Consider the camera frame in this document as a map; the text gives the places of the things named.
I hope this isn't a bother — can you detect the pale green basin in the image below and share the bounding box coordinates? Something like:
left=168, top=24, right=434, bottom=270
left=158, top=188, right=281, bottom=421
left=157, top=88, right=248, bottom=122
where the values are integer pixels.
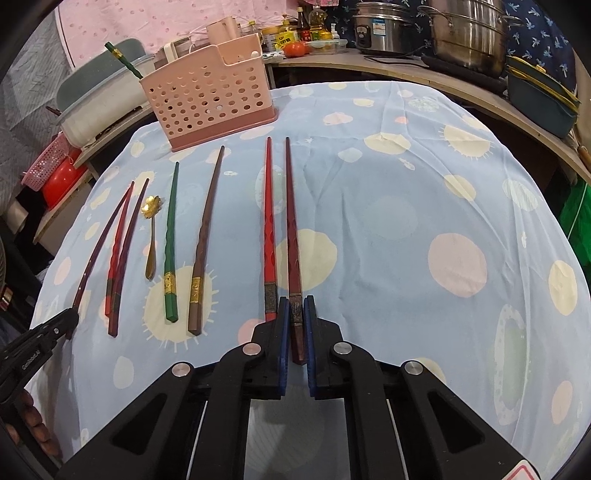
left=56, top=38, right=157, bottom=116

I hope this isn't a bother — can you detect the maroon chopstick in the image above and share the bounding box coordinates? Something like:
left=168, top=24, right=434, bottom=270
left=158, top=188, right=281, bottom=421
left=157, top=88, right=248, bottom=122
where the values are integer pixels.
left=65, top=181, right=136, bottom=341

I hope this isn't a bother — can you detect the brown chopstick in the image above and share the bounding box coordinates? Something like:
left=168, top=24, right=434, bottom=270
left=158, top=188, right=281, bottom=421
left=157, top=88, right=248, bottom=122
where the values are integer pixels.
left=187, top=145, right=226, bottom=337

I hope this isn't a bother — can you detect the large steel pot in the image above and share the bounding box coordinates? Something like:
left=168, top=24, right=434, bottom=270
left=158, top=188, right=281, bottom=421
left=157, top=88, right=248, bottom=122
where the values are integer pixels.
left=418, top=0, right=525, bottom=79

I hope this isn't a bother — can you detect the blue floral cloth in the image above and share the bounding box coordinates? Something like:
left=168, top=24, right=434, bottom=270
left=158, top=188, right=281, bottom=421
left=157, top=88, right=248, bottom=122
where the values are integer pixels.
left=503, top=0, right=580, bottom=97

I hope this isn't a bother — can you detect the stainless rice cooker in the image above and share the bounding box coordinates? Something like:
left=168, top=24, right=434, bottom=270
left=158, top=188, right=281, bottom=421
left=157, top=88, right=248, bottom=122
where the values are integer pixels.
left=353, top=1, right=435, bottom=56

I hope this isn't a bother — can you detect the pink plastic cup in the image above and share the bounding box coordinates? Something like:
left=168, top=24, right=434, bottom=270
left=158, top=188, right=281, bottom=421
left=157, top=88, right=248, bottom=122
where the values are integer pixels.
left=205, top=15, right=241, bottom=47

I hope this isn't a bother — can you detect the green cloth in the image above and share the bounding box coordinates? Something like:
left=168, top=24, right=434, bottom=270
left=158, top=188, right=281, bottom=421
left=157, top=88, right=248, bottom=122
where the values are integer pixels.
left=558, top=180, right=591, bottom=259

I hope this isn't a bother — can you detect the pink dotted curtain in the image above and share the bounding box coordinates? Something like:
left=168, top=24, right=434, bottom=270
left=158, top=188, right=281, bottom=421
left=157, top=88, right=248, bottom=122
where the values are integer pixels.
left=55, top=0, right=315, bottom=70

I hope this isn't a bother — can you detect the small pink mesh basket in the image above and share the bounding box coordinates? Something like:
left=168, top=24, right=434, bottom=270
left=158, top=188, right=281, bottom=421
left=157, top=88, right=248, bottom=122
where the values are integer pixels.
left=21, top=134, right=70, bottom=190

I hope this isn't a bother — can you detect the green chopstick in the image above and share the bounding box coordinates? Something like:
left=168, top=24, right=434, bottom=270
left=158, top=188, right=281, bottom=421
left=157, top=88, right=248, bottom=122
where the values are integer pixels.
left=164, top=161, right=181, bottom=323
left=104, top=41, right=141, bottom=80

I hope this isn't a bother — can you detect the dark red chopstick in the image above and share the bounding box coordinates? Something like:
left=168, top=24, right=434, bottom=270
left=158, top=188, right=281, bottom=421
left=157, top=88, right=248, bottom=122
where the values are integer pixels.
left=284, top=137, right=308, bottom=365

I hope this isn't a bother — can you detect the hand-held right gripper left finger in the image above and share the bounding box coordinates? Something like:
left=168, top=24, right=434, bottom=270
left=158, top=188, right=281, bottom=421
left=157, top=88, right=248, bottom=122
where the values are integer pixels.
left=55, top=295, right=291, bottom=480

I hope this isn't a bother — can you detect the yellow oil bottle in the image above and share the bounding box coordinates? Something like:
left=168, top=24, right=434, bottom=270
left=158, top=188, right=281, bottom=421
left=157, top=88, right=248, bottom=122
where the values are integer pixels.
left=308, top=4, right=328, bottom=42

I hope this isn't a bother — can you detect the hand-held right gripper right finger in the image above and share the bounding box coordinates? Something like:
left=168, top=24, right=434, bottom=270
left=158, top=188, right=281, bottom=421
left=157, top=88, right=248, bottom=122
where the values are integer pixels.
left=302, top=295, right=543, bottom=480

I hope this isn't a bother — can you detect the clear plastic food container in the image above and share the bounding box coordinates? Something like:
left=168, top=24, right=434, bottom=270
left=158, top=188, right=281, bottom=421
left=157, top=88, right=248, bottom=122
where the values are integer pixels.
left=305, top=39, right=348, bottom=55

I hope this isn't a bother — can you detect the dark purple chopstick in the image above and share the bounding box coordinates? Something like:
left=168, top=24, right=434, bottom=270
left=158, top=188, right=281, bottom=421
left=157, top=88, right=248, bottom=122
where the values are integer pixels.
left=108, top=178, right=150, bottom=337

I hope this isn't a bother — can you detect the white plastic basin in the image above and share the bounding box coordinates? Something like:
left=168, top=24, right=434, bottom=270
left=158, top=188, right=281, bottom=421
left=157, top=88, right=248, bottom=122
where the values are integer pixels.
left=60, top=58, right=158, bottom=147

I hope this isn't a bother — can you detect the gold flower spoon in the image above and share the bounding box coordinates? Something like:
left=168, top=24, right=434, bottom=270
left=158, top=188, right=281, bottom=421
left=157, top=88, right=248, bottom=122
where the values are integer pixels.
left=141, top=195, right=167, bottom=281

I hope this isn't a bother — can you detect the blue dotted tablecloth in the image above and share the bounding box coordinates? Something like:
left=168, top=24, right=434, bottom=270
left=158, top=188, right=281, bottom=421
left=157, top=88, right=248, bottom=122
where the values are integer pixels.
left=25, top=82, right=591, bottom=480

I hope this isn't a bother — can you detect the wooden counter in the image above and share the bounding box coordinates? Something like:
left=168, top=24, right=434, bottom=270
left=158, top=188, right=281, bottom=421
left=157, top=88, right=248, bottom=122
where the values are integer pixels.
left=71, top=46, right=591, bottom=185

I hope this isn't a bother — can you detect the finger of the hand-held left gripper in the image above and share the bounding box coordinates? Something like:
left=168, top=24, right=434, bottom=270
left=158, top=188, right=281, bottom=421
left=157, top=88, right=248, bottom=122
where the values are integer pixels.
left=28, top=308, right=78, bottom=352

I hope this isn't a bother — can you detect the red plastic basin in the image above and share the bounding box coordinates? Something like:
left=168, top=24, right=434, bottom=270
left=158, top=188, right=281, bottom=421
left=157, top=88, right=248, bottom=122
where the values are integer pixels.
left=41, top=148, right=88, bottom=208

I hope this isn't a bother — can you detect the black cooktop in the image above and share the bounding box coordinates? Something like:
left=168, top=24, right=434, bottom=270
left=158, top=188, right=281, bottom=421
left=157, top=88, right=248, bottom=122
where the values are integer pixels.
left=420, top=53, right=511, bottom=93

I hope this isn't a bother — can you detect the pink perforated utensil basket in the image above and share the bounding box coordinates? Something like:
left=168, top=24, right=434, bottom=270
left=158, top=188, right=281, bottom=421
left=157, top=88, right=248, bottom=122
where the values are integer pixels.
left=139, top=33, right=279, bottom=153

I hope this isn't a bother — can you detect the dark teal lidded container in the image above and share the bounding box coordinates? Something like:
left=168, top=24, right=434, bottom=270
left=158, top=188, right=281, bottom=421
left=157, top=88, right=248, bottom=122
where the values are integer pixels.
left=503, top=54, right=581, bottom=139

